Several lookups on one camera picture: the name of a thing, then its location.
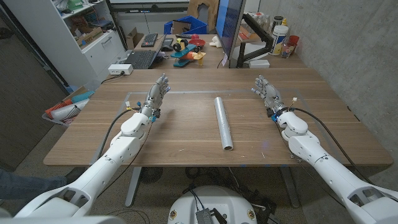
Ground white toy figure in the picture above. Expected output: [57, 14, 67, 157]
[208, 35, 223, 49]

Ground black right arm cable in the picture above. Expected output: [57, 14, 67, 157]
[289, 107, 374, 185]

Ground white power strip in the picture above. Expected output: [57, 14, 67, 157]
[108, 63, 134, 76]

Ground colourful toy airplane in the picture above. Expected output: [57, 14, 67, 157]
[170, 37, 206, 68]

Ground dark lidded jar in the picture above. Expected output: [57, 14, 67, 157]
[272, 15, 284, 32]

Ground orange roll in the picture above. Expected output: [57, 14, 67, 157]
[45, 98, 73, 119]

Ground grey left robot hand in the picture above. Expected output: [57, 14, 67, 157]
[140, 73, 171, 118]

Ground cardboard box on shelf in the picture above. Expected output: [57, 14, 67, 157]
[76, 26, 104, 47]

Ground red bowl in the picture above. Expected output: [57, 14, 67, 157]
[188, 34, 206, 48]

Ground blue plastic bin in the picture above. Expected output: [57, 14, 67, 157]
[164, 15, 208, 35]

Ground white plastic canister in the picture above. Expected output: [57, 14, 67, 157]
[269, 24, 289, 56]

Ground white roll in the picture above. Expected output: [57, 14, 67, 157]
[50, 98, 90, 121]

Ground teal roll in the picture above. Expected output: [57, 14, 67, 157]
[70, 90, 95, 103]

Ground black laptop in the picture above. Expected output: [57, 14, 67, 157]
[123, 34, 167, 70]

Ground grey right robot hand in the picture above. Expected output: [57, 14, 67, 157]
[251, 74, 289, 116]

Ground black keyboard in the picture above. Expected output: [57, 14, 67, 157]
[141, 33, 159, 48]

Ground person's leg in jeans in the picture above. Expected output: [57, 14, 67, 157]
[0, 169, 68, 200]

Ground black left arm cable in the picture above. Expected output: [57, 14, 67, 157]
[98, 107, 142, 159]

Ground clear drinking glass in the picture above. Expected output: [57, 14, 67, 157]
[281, 42, 296, 59]

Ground black computer monitor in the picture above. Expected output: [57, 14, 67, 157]
[215, 0, 246, 68]

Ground clear plastic wrap roll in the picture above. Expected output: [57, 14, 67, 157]
[213, 96, 234, 152]

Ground stacked orange white boxes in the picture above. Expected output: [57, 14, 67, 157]
[238, 24, 261, 43]

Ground black power strip cable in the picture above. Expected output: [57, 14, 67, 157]
[101, 72, 125, 85]

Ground black shoe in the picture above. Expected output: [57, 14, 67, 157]
[65, 167, 86, 184]

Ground white flat box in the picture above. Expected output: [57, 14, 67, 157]
[248, 59, 271, 69]

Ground black round fan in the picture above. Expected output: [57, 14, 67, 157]
[139, 167, 164, 184]

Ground grey table leg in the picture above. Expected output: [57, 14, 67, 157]
[124, 167, 142, 208]
[279, 166, 301, 208]

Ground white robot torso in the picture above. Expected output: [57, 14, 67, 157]
[167, 185, 258, 224]

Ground white shelf cabinet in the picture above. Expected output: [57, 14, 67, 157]
[2, 0, 128, 88]

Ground clear bin with rolls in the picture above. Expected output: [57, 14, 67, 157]
[42, 86, 96, 127]

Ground open cardboard box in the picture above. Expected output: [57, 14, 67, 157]
[125, 27, 144, 50]

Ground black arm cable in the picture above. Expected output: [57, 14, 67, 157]
[289, 107, 374, 185]
[98, 107, 142, 159]

